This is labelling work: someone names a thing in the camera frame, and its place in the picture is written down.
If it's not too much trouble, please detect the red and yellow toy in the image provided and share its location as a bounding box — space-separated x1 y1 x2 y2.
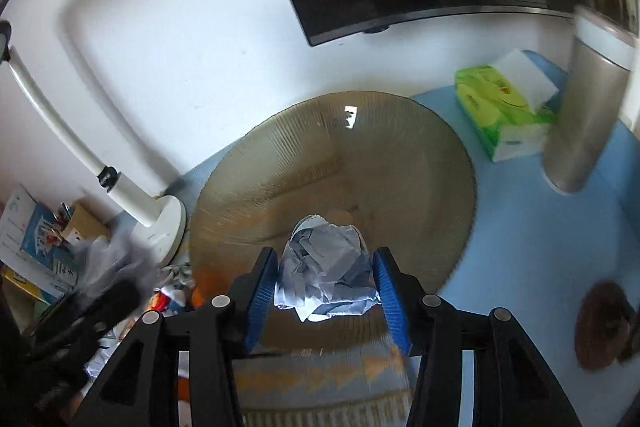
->
149 289 173 313

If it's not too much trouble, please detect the white desk lamp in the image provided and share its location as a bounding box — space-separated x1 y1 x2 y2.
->
0 21 188 265

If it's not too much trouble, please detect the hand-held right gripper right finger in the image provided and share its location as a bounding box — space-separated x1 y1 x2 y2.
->
371 247 583 427

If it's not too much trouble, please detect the amber ribbed glass bowl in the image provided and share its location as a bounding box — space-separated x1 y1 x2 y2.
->
189 91 476 353

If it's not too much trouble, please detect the blue illustrated book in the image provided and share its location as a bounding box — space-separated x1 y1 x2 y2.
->
20 202 81 295

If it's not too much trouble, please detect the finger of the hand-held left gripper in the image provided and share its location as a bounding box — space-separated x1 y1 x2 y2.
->
65 279 143 333

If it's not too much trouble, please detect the cardboard pen holder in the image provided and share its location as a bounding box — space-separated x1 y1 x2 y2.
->
60 202 111 243

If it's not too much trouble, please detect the brown round coaster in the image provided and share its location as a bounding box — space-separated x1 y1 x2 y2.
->
575 282 638 370

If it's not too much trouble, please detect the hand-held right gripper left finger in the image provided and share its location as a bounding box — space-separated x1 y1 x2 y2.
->
74 247 279 427

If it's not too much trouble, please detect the gold thermos flask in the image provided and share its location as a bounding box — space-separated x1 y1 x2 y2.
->
542 4 638 195

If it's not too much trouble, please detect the white paper ball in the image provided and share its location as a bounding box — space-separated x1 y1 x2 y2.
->
274 214 381 323

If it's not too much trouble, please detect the yellow book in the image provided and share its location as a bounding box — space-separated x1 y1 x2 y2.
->
2 267 53 305

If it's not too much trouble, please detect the patterned woven table mat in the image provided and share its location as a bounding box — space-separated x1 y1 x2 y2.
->
85 332 416 427

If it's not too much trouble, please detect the green tissue pack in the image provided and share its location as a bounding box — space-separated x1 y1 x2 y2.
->
454 48 561 164

